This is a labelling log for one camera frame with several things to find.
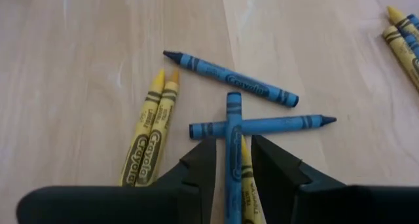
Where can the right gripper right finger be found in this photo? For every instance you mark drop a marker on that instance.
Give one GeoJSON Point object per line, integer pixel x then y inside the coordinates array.
{"type": "Point", "coordinates": [288, 191]}

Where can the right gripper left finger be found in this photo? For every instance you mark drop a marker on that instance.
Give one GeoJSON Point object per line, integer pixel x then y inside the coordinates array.
{"type": "Point", "coordinates": [190, 191]}

